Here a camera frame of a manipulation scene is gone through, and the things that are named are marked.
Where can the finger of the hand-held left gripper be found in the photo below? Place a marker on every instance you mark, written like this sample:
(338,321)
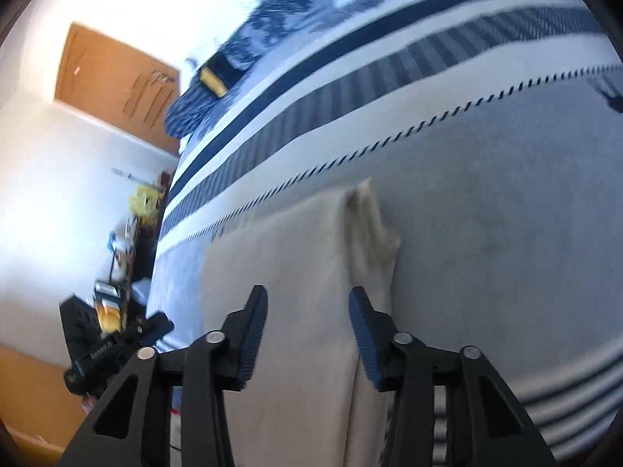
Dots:
(153,331)

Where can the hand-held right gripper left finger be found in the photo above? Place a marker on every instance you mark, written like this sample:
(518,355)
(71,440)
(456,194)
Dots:
(255,331)

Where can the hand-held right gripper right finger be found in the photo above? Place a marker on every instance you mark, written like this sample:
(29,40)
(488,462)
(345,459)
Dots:
(362,335)

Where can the cream knit garment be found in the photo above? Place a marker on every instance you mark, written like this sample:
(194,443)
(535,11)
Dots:
(292,262)

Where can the yellow and blue box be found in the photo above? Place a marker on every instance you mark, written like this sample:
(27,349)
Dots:
(111,309)

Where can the cardboard box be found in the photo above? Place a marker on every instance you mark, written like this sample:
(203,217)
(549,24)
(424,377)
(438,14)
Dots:
(34,394)

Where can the yellow plastic bag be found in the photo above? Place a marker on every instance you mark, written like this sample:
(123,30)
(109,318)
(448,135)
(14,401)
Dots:
(143,202)

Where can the blue white striped bedsheet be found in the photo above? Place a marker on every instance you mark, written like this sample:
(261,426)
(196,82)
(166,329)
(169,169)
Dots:
(486,204)

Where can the yellow cloth item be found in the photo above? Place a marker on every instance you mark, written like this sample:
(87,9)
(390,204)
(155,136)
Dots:
(214,81)

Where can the wooden door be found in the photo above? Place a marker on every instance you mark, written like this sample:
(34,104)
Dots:
(107,78)

